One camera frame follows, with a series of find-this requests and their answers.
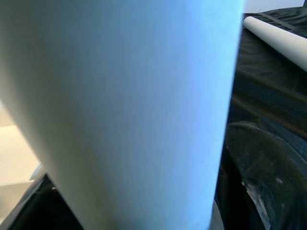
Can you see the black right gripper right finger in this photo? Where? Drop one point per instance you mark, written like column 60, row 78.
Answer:
column 271, row 172

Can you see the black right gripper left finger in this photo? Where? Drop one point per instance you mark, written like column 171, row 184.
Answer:
column 40, row 210

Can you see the white plastic table leg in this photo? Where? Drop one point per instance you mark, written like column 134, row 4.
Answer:
column 275, row 40
column 120, row 107

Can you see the black plastic table cloth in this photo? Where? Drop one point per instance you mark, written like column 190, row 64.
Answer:
column 263, row 95

